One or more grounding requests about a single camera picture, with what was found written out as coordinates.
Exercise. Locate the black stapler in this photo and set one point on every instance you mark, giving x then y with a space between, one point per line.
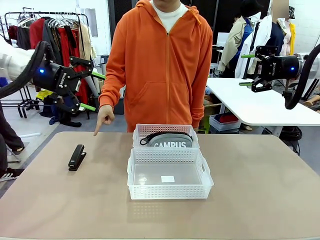
77 157

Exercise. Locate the person's right forearm orange sleeve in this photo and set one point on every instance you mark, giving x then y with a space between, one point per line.
110 96

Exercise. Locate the small white perforated plastic basket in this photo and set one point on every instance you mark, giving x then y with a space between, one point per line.
165 128

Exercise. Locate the black light stand pole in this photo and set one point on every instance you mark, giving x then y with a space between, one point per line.
251 37

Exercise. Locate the clear storage box red contents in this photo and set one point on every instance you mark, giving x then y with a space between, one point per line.
225 122

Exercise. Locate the red jacket on hanger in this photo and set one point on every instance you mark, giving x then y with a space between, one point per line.
36 32

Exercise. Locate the white work table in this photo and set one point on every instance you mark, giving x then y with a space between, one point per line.
250 105

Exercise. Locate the beige garment on hanger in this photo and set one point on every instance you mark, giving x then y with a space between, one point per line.
87 45

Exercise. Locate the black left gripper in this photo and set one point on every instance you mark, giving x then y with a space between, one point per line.
55 80

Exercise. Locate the white coat on mannequin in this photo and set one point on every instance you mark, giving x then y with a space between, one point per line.
265 35

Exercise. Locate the grey Campus pouch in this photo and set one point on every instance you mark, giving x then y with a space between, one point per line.
170 142

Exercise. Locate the long red dress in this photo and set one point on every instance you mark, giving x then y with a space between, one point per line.
71 45

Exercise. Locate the orange zip hoodie torso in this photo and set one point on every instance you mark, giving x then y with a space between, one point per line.
162 75

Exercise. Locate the large white perforated plastic basket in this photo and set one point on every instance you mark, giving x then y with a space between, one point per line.
170 192

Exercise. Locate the white undershirt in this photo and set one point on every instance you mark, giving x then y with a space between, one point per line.
170 15

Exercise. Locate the person's left forearm orange sleeve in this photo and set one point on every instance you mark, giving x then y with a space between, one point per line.
201 105

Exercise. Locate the person's right hand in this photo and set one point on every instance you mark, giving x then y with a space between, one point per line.
106 115

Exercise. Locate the beige coat on mannequin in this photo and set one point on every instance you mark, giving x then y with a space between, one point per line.
231 50

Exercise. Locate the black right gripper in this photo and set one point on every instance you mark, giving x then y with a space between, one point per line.
280 67

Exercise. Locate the grey paper rolls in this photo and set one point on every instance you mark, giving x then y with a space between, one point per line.
93 86

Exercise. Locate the yellow garment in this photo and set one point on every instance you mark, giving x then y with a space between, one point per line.
292 37

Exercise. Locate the dark grey jacket on hanger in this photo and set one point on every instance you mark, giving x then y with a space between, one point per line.
51 40

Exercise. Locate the black metal clothes rack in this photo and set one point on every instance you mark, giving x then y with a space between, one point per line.
22 105

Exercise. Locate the black white-striped sneaker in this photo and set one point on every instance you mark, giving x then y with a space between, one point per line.
11 175

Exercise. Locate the bystander leg dark trousers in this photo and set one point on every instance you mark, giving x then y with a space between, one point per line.
10 132

